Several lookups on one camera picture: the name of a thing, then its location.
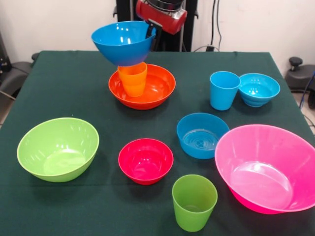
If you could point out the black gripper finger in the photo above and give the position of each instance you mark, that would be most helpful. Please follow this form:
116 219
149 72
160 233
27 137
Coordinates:
149 32
156 39

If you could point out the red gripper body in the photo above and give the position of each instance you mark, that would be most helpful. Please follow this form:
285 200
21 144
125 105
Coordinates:
162 19

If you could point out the large blue bowl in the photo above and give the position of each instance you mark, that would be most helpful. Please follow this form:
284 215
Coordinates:
123 51

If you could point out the orange-red bowl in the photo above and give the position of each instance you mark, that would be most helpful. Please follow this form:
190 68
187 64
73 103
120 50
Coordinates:
162 86

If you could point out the orange cup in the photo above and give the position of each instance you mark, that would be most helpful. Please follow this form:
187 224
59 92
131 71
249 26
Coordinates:
133 81

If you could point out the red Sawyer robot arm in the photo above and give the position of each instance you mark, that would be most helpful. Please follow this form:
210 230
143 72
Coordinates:
167 3

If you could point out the blue cup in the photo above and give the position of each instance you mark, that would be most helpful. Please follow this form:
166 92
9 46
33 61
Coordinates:
221 96

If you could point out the dark green tablecloth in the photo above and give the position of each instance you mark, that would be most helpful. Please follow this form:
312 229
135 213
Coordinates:
110 123

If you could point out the blue flat-bottomed bowl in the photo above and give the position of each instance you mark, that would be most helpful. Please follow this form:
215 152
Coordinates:
197 137

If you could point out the small light blue ribbed bowl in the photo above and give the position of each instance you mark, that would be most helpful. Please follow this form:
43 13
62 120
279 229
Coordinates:
261 86

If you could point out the small pink-red bowl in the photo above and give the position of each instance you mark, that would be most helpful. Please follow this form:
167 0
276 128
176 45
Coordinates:
145 162

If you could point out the black equipment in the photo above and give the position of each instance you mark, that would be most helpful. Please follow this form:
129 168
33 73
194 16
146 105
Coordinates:
3 56

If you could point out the green bowl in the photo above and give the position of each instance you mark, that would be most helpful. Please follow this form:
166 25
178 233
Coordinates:
56 150

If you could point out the large pink bowl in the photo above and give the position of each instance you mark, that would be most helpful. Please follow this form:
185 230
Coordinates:
265 167

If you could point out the green cup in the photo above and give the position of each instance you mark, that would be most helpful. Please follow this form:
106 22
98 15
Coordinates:
194 204

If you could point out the black pedestal foot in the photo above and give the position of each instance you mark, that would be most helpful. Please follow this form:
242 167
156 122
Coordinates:
300 73
17 71

